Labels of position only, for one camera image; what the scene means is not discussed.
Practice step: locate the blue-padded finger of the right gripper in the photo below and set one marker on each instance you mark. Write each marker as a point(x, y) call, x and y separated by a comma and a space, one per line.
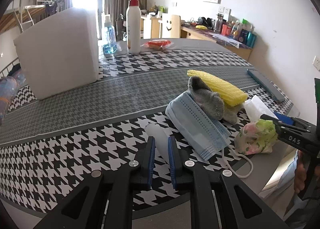
point(271, 117)

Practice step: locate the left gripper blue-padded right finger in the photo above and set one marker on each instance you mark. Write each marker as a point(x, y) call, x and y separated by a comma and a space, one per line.
point(178, 172)

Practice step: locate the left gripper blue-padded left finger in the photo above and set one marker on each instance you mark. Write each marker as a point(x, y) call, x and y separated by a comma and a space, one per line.
point(147, 161)

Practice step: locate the floral green cloth bag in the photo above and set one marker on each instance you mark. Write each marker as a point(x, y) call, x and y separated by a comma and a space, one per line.
point(256, 138)

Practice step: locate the blue surgical face mask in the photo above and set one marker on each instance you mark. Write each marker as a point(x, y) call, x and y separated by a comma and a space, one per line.
point(206, 136)

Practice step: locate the white styrofoam box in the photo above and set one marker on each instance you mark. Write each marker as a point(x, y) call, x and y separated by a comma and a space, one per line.
point(59, 53)

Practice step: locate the person's right hand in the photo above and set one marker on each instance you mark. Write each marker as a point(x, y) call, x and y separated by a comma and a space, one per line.
point(300, 174)

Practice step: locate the small white plastic bottle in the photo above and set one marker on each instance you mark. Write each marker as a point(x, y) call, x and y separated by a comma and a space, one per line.
point(161, 139)

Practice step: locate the white tissue paper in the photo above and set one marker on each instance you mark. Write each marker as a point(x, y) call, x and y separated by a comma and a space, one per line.
point(255, 108)

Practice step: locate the dark grey flat case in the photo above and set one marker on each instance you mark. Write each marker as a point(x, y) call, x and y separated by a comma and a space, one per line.
point(266, 85)

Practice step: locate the grey sock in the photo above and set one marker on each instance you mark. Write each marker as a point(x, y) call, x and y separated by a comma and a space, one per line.
point(211, 102)

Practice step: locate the wooden desk with drawers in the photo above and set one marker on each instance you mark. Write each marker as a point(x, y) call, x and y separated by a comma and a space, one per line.
point(152, 29)

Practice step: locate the teal bottles on desk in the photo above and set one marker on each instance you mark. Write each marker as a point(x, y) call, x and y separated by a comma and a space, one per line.
point(247, 38)

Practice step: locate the papers on desk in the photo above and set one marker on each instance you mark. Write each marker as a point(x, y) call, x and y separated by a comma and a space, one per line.
point(226, 39)

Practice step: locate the red snack packet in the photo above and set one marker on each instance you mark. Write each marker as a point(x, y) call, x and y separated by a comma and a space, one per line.
point(161, 44)

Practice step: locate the blue liquid spray bottle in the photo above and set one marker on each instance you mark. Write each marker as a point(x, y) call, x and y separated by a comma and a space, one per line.
point(109, 37)

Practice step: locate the yellow object on desk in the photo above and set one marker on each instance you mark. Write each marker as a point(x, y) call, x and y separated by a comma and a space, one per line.
point(202, 27)

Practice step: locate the wooden smiley face chair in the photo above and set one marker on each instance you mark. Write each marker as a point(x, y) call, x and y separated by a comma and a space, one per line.
point(170, 26)

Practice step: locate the white lotion pump bottle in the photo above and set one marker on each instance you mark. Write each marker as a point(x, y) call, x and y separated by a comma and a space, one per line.
point(133, 17)

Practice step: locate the blue plaid quilt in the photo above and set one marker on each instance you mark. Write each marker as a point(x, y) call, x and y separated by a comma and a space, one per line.
point(9, 87)

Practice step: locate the metal bunk bed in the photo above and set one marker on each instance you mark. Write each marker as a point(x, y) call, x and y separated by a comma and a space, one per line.
point(18, 17)

